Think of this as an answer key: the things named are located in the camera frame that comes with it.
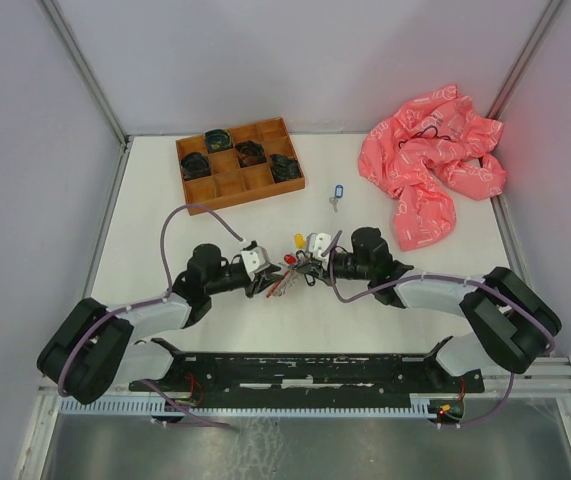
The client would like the red carabiner keyring with keys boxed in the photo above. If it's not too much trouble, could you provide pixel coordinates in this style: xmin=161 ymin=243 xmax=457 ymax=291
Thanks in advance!
xmin=266 ymin=261 xmax=304 ymax=299

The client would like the key with yellow tag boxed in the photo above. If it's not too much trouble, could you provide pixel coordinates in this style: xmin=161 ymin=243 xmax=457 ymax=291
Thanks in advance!
xmin=294 ymin=233 xmax=307 ymax=250

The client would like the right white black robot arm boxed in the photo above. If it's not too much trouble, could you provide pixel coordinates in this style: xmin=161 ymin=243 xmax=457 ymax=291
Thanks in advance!
xmin=295 ymin=227 xmax=562 ymax=391

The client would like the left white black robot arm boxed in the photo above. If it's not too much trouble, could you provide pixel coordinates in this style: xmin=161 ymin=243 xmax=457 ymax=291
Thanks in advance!
xmin=36 ymin=243 xmax=284 ymax=404

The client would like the key with blue tag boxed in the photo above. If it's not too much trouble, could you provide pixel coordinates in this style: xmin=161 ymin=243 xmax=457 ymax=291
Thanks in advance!
xmin=329 ymin=184 xmax=344 ymax=213

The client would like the wooden compartment tray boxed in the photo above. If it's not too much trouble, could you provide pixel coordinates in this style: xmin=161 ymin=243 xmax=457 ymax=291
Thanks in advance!
xmin=175 ymin=117 xmax=306 ymax=215

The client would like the dark rolled item right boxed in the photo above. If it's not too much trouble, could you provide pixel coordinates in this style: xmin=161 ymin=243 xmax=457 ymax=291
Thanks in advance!
xmin=270 ymin=154 xmax=301 ymax=183

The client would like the dark rolled item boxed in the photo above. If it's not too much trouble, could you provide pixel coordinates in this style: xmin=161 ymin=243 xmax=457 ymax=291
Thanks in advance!
xmin=270 ymin=154 xmax=301 ymax=183
xmin=235 ymin=140 xmax=267 ymax=168
xmin=203 ymin=129 xmax=233 ymax=153
xmin=180 ymin=152 xmax=211 ymax=181

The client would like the dark rolled item middle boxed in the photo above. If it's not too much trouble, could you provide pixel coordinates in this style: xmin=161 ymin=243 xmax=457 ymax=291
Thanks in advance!
xmin=235 ymin=140 xmax=267 ymax=168

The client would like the dark rolled item left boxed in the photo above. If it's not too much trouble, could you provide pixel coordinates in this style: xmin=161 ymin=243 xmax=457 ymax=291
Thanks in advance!
xmin=180 ymin=152 xmax=211 ymax=181

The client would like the dark rolled item top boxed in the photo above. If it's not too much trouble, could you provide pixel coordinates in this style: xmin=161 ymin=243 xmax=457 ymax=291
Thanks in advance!
xmin=203 ymin=129 xmax=233 ymax=153

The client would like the pink patterned cloth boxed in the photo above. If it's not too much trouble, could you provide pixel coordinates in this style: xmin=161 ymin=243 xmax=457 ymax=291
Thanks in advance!
xmin=358 ymin=84 xmax=507 ymax=251

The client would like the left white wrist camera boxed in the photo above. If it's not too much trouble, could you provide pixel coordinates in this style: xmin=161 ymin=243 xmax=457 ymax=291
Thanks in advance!
xmin=240 ymin=241 xmax=271 ymax=276

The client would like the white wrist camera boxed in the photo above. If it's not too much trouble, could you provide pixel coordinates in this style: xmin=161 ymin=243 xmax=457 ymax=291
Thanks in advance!
xmin=306 ymin=233 xmax=336 ymax=262
xmin=240 ymin=241 xmax=271 ymax=276

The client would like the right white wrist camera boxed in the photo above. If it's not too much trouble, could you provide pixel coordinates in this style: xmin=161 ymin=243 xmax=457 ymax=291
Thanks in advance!
xmin=306 ymin=233 xmax=336 ymax=262

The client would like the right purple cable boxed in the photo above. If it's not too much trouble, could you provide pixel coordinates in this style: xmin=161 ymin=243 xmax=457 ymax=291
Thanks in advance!
xmin=324 ymin=229 xmax=556 ymax=431

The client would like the purple cable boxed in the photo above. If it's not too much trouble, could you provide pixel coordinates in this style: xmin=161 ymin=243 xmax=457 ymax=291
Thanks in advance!
xmin=324 ymin=229 xmax=556 ymax=431
xmin=58 ymin=204 xmax=246 ymax=431

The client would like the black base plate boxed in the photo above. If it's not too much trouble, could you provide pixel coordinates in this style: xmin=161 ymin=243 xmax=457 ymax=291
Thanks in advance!
xmin=156 ymin=352 xmax=485 ymax=394

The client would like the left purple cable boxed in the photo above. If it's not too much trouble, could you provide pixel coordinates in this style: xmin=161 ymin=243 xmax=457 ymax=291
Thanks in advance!
xmin=58 ymin=204 xmax=246 ymax=431

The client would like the white slotted cable duct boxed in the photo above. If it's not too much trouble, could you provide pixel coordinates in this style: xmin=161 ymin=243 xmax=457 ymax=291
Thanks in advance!
xmin=58 ymin=394 xmax=441 ymax=416

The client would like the aluminium frame rail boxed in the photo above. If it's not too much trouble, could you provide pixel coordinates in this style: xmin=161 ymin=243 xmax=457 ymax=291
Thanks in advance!
xmin=478 ymin=357 xmax=571 ymax=399

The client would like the right aluminium frame post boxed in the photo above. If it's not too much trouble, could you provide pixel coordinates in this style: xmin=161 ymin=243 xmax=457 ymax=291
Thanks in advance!
xmin=487 ymin=0 xmax=567 ymax=120

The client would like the aluminium frame post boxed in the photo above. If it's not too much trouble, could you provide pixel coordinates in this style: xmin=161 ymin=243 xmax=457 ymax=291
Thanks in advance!
xmin=487 ymin=0 xmax=567 ymax=120
xmin=37 ymin=0 xmax=129 ymax=145

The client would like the left aluminium frame post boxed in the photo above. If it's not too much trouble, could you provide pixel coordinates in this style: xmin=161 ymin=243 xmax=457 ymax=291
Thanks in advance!
xmin=37 ymin=0 xmax=129 ymax=145

